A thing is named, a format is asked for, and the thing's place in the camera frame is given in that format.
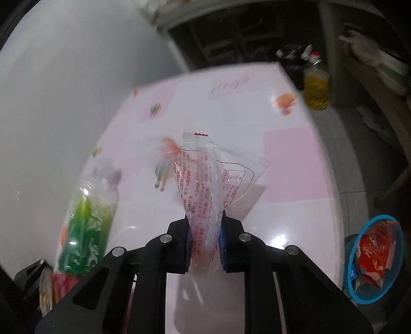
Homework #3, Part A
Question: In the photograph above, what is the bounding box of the clear printed plastic bag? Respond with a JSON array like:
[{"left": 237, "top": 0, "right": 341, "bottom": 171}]
[{"left": 154, "top": 131, "right": 272, "bottom": 281}]

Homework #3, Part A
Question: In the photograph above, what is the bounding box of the green label plastic bottle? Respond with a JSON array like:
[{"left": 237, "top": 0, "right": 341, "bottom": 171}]
[{"left": 53, "top": 157, "right": 124, "bottom": 277}]

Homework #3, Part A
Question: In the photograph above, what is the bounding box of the blue plastic basket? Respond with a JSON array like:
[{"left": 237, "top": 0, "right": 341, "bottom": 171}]
[{"left": 345, "top": 214, "right": 406, "bottom": 305}]

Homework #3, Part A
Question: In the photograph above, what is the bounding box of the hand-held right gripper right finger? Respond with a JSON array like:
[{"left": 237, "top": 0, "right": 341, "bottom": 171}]
[{"left": 218, "top": 212, "right": 375, "bottom": 334}]

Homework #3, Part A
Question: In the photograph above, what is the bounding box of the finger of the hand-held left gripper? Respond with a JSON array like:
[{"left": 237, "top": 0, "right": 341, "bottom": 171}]
[{"left": 13, "top": 259, "right": 46, "bottom": 325}]

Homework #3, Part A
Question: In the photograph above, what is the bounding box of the red snack wrapper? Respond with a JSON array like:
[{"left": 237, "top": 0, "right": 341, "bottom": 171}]
[{"left": 356, "top": 223, "right": 397, "bottom": 288}]

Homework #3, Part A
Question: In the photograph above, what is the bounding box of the yellow cooking oil bottle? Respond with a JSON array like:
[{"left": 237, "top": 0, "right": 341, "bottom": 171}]
[{"left": 302, "top": 51, "right": 331, "bottom": 111}]

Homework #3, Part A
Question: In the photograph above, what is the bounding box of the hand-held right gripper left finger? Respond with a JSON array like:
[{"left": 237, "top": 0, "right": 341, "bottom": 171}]
[{"left": 35, "top": 214, "right": 193, "bottom": 334}]

